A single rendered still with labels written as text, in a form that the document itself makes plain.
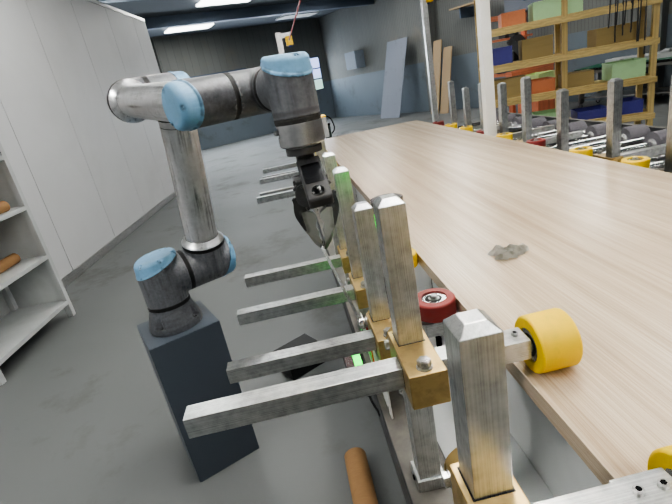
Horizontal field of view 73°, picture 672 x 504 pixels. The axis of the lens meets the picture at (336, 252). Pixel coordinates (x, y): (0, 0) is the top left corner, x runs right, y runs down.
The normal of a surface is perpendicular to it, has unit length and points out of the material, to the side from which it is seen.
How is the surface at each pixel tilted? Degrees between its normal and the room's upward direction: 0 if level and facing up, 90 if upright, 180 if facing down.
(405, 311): 90
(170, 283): 90
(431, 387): 90
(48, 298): 90
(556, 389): 0
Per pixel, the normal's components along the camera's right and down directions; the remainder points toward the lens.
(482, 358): 0.13, 0.33
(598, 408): -0.18, -0.92
